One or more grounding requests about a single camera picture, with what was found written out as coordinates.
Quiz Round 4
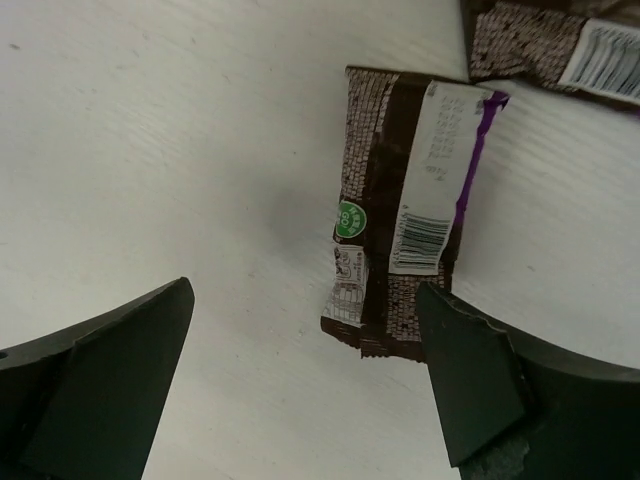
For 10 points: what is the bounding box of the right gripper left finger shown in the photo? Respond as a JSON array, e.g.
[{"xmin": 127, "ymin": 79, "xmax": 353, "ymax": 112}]
[{"xmin": 1, "ymin": 277, "xmax": 195, "ymax": 480}]

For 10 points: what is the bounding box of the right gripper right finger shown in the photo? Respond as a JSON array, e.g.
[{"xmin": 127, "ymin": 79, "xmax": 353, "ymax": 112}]
[{"xmin": 416, "ymin": 283, "xmax": 639, "ymax": 479}]

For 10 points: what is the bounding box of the brown chocolate bar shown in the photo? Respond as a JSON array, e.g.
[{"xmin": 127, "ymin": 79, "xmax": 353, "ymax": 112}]
[
  {"xmin": 460, "ymin": 1, "xmax": 639, "ymax": 114},
  {"xmin": 320, "ymin": 65, "xmax": 509, "ymax": 362}
]

